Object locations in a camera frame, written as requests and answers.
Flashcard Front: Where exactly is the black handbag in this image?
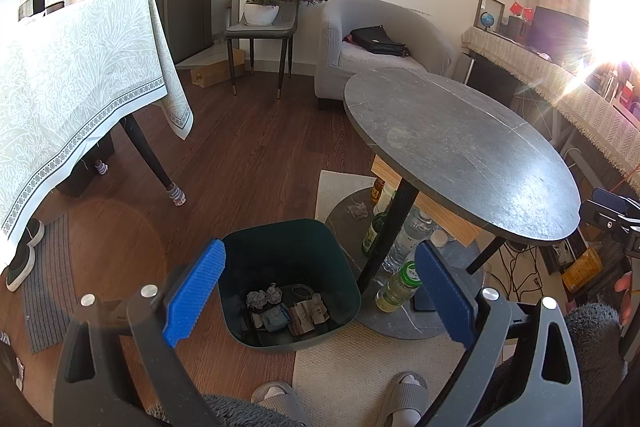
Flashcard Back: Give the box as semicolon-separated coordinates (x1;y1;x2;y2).
350;25;411;58

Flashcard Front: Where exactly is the dark green trash bin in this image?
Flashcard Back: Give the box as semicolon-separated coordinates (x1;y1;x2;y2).
216;219;362;349

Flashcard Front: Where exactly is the potted plant in white pot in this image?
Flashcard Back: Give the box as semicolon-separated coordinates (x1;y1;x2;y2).
243;0;331;26

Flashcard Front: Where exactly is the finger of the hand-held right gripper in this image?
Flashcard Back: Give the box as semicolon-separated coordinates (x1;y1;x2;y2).
592;188;632;214
580;200;640;234

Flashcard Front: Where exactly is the beige rug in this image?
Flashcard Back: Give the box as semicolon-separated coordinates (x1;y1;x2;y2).
292;169;476;427

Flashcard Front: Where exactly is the flat brown cardboard box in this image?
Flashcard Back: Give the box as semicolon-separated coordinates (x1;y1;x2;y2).
190;48;247;88

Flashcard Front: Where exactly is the green glass bottle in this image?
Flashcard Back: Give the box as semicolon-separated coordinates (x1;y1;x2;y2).
361;207;396;258

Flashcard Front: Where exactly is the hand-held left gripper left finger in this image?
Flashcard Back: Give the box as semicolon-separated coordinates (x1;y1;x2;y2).
52;238;227;427

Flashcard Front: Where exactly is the torn white cardboard box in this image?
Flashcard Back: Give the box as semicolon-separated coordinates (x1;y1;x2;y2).
287;299;331;335

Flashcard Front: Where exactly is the grey tub armchair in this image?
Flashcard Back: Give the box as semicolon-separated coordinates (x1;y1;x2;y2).
314;0;455;110

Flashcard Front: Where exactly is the yellow plastic bag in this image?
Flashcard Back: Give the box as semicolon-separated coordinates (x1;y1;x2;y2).
561;247;603;293

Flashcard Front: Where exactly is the blue tissue packet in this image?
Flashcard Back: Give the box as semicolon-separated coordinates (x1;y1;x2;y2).
261;307;291;333

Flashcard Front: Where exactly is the grey ribbed floor mat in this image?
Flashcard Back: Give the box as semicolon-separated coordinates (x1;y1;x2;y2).
20;214;81;353

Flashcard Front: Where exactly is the black shoe with white sole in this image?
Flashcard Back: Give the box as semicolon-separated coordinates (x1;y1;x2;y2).
20;217;46;249
6;247;37;293

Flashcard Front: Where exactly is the black monitor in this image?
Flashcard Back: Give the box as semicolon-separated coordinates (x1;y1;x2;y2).
530;6;590;55

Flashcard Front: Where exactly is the green capped yellow liquid bottle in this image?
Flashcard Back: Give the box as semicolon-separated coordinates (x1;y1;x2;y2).
375;261;423;314

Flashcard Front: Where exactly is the grey dining chair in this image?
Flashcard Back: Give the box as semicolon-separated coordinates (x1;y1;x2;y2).
225;0;302;100

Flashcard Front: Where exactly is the person's right hand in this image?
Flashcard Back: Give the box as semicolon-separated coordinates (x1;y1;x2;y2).
615;271;635;327

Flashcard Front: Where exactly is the table with pale green tablecloth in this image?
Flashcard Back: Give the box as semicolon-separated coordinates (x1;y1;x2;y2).
0;0;195;258

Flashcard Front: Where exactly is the brown wooden box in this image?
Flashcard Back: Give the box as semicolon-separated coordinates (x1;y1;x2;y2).
502;16;528;40

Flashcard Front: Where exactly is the clear plastic water bottle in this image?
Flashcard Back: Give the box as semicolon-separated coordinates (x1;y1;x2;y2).
384;207;433;273

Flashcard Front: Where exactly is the grey slipper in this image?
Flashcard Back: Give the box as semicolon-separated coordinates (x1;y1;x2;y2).
250;382;308;427
377;372;431;427

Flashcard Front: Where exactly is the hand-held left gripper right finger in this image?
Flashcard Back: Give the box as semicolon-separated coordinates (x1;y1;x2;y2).
415;241;583;427

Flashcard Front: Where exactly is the wooden picture frame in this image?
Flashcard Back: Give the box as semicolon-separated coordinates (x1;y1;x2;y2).
477;0;505;32

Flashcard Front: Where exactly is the desk with beige lace cloth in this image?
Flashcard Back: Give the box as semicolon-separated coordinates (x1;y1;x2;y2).
461;27;640;180

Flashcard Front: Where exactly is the orange capped bottle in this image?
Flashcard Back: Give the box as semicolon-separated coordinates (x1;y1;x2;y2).
371;177;396;205

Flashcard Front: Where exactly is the round grey marble table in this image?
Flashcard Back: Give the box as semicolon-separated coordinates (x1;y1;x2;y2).
324;68;582;340

